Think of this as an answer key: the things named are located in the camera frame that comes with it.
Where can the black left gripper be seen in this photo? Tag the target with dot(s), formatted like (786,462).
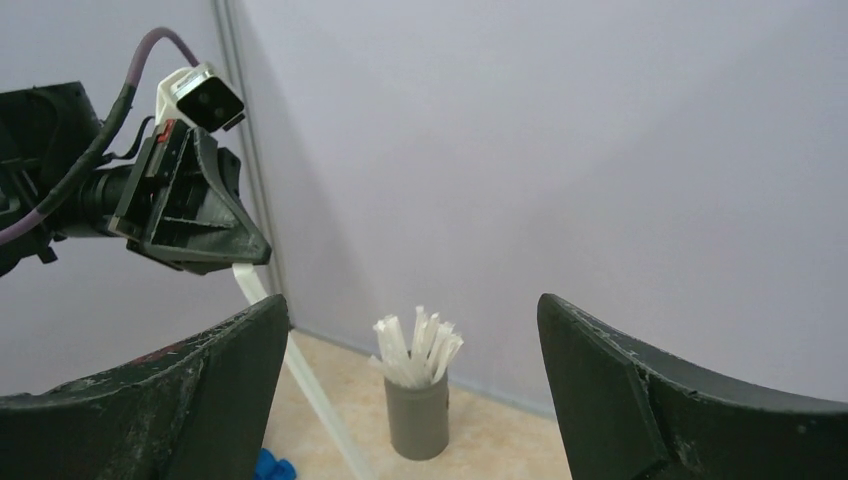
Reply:
(182,207)

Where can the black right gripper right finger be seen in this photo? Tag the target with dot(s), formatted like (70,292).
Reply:
(629,410)

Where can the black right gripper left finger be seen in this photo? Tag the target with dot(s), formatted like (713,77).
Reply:
(196,409)

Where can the single white straw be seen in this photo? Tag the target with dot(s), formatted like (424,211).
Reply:
(253,289)

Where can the blue toy car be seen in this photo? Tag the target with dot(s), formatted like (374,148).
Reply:
(269,467)

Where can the white wrapped straws bundle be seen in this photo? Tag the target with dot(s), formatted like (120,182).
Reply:
(424,360)

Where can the grey straw holder cup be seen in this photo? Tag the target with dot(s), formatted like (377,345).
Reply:
(418,419)

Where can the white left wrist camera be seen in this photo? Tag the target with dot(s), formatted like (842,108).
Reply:
(200,97)

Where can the aluminium frame rail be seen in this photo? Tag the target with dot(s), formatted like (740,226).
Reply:
(227,25)

